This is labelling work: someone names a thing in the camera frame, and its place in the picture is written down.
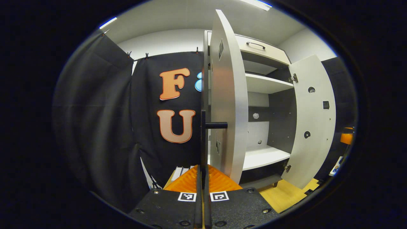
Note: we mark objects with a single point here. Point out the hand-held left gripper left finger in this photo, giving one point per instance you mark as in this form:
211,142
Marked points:
198,206

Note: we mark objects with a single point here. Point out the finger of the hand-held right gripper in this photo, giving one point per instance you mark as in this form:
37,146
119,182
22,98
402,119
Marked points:
346,138

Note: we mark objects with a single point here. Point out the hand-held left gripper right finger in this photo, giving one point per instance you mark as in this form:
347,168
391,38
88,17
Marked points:
207,206

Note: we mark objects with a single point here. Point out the headphone sticker cabinet door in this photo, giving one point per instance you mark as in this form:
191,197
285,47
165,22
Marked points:
311,121

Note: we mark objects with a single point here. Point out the beige double-door shoe cabinet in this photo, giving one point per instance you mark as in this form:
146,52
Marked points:
281,121

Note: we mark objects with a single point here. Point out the camera sticker cabinet door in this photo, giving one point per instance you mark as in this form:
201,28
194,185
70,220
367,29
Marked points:
229,95

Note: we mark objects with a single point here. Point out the metal door hinge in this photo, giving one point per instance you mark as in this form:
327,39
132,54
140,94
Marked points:
294,78
287,168

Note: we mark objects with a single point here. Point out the white blue box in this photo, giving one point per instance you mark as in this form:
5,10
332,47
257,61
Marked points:
187,170
177,173

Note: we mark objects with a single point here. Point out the black backdrop cloth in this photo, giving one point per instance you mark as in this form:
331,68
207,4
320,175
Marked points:
341,95
95,111

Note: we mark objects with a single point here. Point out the long ceiling light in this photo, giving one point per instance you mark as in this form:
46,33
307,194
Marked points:
257,4

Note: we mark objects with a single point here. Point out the small ceiling light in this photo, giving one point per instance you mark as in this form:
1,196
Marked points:
108,23

